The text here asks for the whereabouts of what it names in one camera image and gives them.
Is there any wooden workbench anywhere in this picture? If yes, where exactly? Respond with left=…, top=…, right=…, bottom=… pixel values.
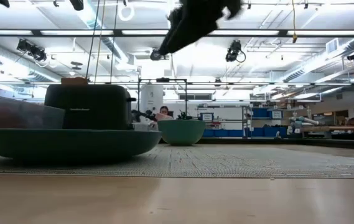
left=300, top=125, right=354, bottom=133

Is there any teal green ribbed bowl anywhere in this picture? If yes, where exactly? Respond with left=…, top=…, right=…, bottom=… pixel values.
left=157, top=119, right=207, bottom=146

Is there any white cylindrical tank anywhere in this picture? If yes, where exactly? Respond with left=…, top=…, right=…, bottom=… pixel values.
left=139, top=83, right=164, bottom=114

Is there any dark green round plate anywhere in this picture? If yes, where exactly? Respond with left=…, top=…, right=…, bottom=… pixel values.
left=0, top=128, right=163, bottom=160

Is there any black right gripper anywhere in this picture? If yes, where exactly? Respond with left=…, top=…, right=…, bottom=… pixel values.
left=158, top=0, right=243, bottom=57

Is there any grey woven placemat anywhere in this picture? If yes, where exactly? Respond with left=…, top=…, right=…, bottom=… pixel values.
left=0, top=143, right=354, bottom=179

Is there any black two-slot toaster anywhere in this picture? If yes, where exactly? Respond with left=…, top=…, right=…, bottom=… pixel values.
left=44, top=83, right=137, bottom=131

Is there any smoky clear plastic tray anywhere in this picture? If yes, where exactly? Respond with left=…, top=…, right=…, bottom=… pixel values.
left=0, top=93, right=66, bottom=130

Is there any blue storage bins shelf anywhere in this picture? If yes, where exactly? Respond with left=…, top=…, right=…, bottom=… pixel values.
left=200, top=106, right=290, bottom=138

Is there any person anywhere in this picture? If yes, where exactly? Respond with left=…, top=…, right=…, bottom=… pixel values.
left=159, top=105, right=175, bottom=122

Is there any thin black hanging cable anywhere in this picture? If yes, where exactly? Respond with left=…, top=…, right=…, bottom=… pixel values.
left=85, top=0, right=101, bottom=79
left=109, top=0, right=119, bottom=85

